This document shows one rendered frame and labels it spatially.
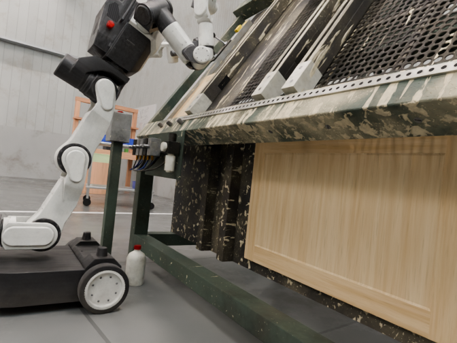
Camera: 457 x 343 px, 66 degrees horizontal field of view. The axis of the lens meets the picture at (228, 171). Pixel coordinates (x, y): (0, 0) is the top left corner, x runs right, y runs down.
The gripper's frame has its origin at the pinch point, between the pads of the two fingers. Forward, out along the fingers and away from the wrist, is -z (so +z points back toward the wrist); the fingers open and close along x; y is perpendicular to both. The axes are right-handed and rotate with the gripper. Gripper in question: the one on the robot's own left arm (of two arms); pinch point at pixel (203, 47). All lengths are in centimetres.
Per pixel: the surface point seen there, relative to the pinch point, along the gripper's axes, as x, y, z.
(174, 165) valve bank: 60, 49, 62
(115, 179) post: 66, -14, 76
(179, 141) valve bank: 50, 47, 55
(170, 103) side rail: 29.8, -17.5, 25.6
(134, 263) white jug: 104, 31, 90
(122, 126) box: 36, -11, 63
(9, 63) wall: -179, -869, 49
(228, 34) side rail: -8.9, -17.5, -34.6
